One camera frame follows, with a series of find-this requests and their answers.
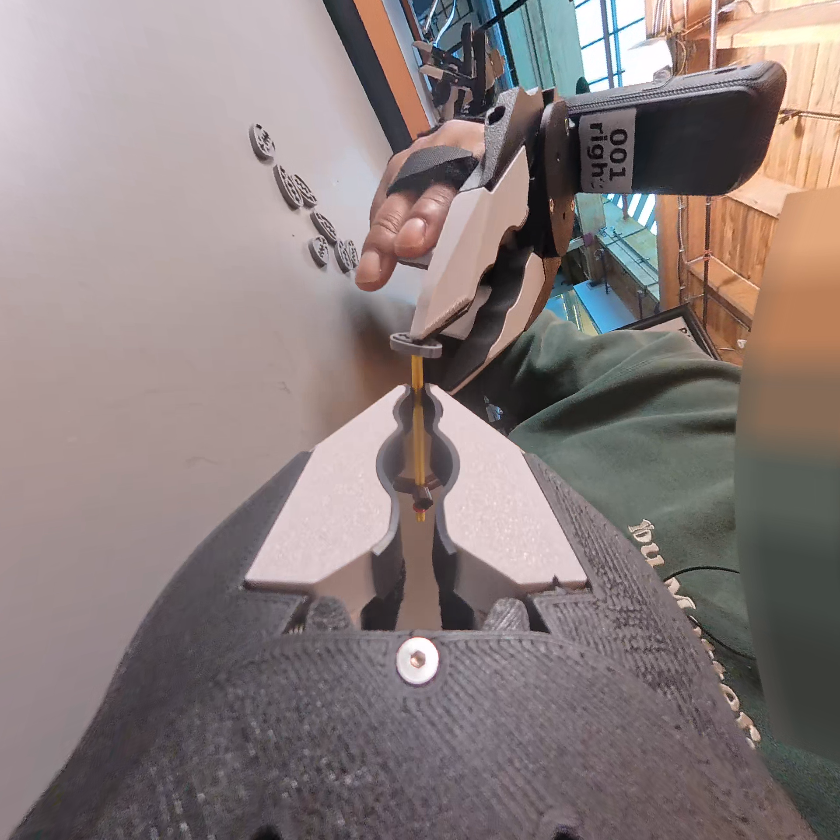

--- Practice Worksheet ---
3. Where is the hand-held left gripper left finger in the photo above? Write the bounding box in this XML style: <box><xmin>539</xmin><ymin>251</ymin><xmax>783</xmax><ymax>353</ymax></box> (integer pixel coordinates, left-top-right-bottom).
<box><xmin>244</xmin><ymin>386</ymin><xmax>411</xmax><ymax>627</ymax></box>

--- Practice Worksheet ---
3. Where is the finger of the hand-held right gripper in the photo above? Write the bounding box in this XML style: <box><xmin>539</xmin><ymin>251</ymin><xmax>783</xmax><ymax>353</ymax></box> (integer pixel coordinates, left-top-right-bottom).
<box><xmin>436</xmin><ymin>233</ymin><xmax>564</xmax><ymax>393</ymax></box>
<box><xmin>408</xmin><ymin>146</ymin><xmax>531</xmax><ymax>343</ymax></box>

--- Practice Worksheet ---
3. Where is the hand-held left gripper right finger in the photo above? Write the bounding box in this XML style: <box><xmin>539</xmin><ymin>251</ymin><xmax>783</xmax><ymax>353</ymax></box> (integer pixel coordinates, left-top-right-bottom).
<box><xmin>425</xmin><ymin>385</ymin><xmax>588</xmax><ymax>630</ymax></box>

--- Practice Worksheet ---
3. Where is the dark brown lego connector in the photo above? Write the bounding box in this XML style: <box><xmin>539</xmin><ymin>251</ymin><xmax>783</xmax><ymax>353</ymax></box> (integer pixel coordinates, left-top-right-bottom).
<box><xmin>392</xmin><ymin>476</ymin><xmax>442</xmax><ymax>506</ymax></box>

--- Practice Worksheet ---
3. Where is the single grey oval lego cam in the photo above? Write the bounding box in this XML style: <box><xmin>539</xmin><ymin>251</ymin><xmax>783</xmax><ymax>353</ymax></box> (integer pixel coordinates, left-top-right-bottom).
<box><xmin>389</xmin><ymin>331</ymin><xmax>442</xmax><ymax>358</ymax></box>

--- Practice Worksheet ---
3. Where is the yellow lego axle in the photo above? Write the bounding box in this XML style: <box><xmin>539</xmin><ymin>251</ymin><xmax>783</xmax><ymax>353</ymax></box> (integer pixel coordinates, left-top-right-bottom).
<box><xmin>410</xmin><ymin>354</ymin><xmax>427</xmax><ymax>522</ymax></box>

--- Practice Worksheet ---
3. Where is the group of grey lego cams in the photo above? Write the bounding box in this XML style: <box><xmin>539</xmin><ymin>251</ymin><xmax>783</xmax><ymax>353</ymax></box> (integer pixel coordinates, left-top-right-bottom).
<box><xmin>248</xmin><ymin>121</ymin><xmax>362</xmax><ymax>275</ymax></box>

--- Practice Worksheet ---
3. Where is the person's right hand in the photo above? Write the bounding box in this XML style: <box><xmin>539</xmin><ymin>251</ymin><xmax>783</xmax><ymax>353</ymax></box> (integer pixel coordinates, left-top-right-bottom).
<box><xmin>354</xmin><ymin>120</ymin><xmax>491</xmax><ymax>293</ymax></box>

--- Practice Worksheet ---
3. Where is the wooden shelving unit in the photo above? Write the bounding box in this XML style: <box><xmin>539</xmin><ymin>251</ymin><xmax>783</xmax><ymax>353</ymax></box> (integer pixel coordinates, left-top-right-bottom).
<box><xmin>646</xmin><ymin>0</ymin><xmax>840</xmax><ymax>342</ymax></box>

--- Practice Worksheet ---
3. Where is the large paned window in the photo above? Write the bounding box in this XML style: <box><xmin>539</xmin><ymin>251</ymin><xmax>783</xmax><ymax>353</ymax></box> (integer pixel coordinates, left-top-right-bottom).
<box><xmin>499</xmin><ymin>0</ymin><xmax>677</xmax><ymax>93</ymax></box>

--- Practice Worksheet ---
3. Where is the person in green sweatshirt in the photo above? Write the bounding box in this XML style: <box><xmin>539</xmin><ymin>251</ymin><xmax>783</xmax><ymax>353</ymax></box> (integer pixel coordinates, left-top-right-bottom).
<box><xmin>482</xmin><ymin>311</ymin><xmax>840</xmax><ymax>840</ymax></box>

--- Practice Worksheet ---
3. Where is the black picture frame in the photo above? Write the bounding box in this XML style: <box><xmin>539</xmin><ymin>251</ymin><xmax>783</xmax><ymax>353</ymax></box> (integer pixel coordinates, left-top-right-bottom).
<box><xmin>620</xmin><ymin>305</ymin><xmax>723</xmax><ymax>358</ymax></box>

